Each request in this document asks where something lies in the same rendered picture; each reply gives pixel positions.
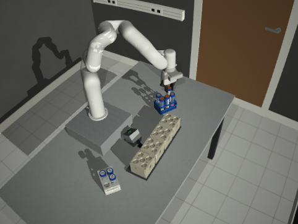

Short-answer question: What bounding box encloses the blue tube rack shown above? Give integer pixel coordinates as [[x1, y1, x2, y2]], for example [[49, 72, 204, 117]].
[[154, 99, 177, 115]]

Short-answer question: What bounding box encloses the beige bucket adapter with holes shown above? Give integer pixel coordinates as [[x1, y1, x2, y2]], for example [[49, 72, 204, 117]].
[[160, 112, 181, 137]]

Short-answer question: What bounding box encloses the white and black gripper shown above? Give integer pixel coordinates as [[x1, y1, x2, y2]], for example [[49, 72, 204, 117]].
[[160, 70, 178, 93]]

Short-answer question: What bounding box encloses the white tube rack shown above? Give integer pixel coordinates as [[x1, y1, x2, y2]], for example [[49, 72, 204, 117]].
[[98, 166, 121, 195]]

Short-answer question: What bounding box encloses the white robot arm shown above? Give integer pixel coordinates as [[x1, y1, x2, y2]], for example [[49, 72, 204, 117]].
[[80, 20, 183, 121]]

